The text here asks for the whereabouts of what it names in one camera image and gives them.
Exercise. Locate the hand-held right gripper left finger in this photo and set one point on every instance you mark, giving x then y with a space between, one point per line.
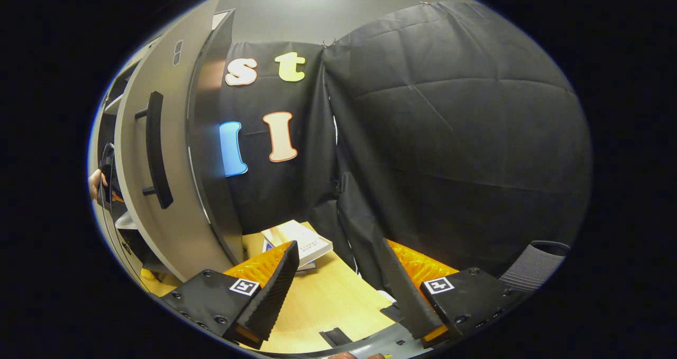
275 290

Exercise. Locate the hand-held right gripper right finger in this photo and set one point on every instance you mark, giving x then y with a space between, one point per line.
404 290

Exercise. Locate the grey cabinet door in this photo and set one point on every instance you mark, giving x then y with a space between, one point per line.
180 216

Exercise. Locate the grey shoe cabinet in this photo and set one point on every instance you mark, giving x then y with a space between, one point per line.
211 137

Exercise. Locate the black tape patch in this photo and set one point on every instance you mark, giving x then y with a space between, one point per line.
392 312
334 338

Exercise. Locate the white book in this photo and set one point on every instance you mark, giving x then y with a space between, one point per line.
304 240

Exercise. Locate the black backdrop cloth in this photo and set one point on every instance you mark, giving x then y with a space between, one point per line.
449 137

